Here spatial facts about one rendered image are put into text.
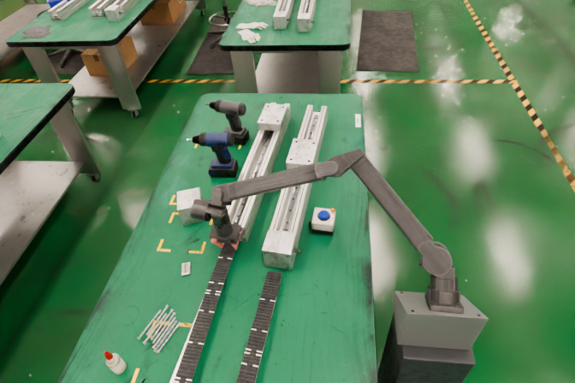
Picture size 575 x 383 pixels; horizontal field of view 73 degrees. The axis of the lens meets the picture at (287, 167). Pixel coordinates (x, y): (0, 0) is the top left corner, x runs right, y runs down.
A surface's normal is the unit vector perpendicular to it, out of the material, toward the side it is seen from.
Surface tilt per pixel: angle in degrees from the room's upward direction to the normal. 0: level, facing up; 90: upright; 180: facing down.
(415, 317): 90
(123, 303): 0
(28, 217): 0
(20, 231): 0
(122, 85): 90
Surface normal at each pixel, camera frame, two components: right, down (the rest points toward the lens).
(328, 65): -0.12, 0.68
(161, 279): -0.07, -0.73
